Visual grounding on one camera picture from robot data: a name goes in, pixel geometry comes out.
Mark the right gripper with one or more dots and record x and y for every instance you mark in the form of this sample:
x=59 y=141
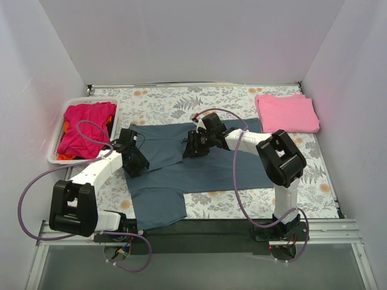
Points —
x=194 y=144

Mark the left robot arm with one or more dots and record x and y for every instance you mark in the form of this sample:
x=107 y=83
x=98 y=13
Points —
x=73 y=204

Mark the folded pink t-shirt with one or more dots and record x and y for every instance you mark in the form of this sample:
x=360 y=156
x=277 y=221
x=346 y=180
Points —
x=293 y=114

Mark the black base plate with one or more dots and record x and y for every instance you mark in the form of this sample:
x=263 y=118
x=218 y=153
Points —
x=210 y=236

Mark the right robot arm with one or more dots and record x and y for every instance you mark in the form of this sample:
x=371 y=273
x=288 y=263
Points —
x=282 y=161

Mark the blue-grey t-shirt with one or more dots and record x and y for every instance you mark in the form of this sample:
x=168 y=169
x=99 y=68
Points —
x=158 y=194

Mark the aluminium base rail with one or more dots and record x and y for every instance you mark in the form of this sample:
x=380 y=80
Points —
x=332 y=258

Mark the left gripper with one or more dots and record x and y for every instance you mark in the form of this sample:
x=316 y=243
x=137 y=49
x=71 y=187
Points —
x=138 y=164

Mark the magenta t-shirt in basket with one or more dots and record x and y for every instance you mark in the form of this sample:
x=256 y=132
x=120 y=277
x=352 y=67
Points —
x=87 y=130

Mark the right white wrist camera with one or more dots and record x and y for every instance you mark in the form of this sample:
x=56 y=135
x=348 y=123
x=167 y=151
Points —
x=197 y=121

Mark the orange garment in basket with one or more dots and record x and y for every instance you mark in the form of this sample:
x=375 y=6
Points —
x=64 y=156

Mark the white plastic basket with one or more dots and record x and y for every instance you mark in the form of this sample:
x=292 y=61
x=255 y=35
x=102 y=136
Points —
x=59 y=130

